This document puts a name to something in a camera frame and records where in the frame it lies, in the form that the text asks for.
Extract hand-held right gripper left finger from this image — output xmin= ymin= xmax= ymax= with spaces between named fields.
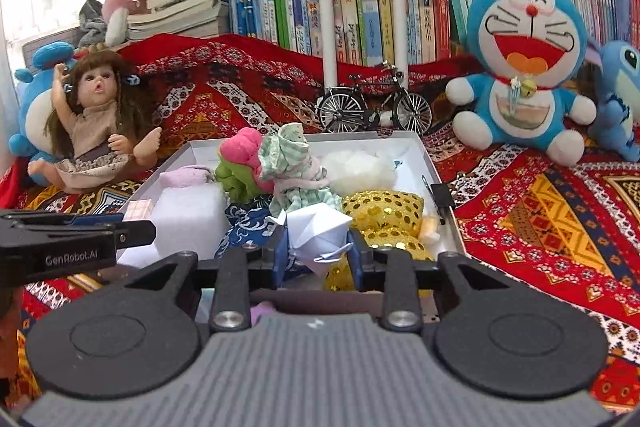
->
xmin=117 ymin=225 xmax=291 ymax=334

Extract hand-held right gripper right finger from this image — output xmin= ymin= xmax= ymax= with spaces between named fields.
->
xmin=347 ymin=227 xmax=521 ymax=334

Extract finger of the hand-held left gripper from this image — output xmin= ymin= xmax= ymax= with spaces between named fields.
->
xmin=115 ymin=219 xmax=157 ymax=252
xmin=0 ymin=208 xmax=126 ymax=234

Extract white paper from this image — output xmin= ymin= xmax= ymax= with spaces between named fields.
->
xmin=265 ymin=202 xmax=353 ymax=278

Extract white foam block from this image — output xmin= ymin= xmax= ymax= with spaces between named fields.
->
xmin=117 ymin=184 xmax=231 ymax=268

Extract lilac cloth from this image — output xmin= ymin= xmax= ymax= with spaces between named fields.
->
xmin=159 ymin=164 xmax=218 ymax=190

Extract green textured cloth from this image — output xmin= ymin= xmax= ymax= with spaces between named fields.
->
xmin=215 ymin=157 xmax=273 ymax=202

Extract white fluffy plush toy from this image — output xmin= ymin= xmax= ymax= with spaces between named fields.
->
xmin=320 ymin=149 xmax=401 ymax=196

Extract green checked doll dress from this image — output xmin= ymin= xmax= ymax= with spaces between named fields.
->
xmin=259 ymin=123 xmax=343 ymax=215

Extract white cardboard box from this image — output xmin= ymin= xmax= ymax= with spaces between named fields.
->
xmin=117 ymin=130 xmax=466 ymax=323

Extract blue floral pouch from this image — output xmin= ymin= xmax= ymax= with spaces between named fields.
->
xmin=215 ymin=202 xmax=288 ymax=258

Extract gold sequin pouch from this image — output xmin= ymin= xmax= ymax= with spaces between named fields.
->
xmin=325 ymin=189 xmax=436 ymax=293

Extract cream foam piece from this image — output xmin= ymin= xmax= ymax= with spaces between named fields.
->
xmin=420 ymin=214 xmax=446 ymax=245

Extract brown haired doll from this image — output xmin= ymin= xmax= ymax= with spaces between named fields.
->
xmin=27 ymin=49 xmax=163 ymax=195

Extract black binder clip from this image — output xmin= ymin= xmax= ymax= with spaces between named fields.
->
xmin=421 ymin=174 xmax=456 ymax=224

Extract miniature black bicycle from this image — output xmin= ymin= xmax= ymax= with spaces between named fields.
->
xmin=316 ymin=61 xmax=433 ymax=135

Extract blue round plush toy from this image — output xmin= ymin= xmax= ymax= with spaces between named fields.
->
xmin=7 ymin=42 xmax=81 ymax=188

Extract red patterned blanket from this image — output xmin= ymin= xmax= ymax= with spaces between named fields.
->
xmin=0 ymin=32 xmax=640 ymax=413

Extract grey plush toy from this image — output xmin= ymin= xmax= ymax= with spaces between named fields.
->
xmin=77 ymin=0 xmax=108 ymax=48

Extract stack of flat books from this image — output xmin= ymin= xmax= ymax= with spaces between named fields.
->
xmin=125 ymin=0 xmax=231 ymax=42

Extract blue cat plush toy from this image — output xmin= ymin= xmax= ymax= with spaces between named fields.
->
xmin=445 ymin=0 xmax=598 ymax=168

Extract blue alien plush toy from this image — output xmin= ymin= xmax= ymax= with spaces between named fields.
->
xmin=585 ymin=39 xmax=640 ymax=162

